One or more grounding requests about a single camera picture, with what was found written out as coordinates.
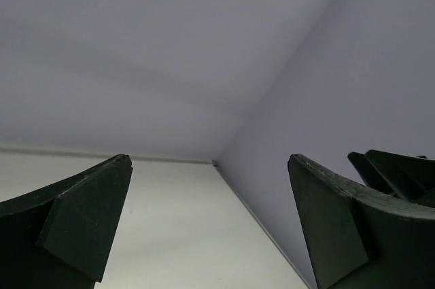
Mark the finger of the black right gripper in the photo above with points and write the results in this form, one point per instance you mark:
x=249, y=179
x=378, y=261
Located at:
x=404, y=177

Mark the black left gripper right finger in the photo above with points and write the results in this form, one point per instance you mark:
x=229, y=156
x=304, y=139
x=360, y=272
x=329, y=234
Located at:
x=358, y=237

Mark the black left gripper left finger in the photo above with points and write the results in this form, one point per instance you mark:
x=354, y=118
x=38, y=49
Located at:
x=60, y=236

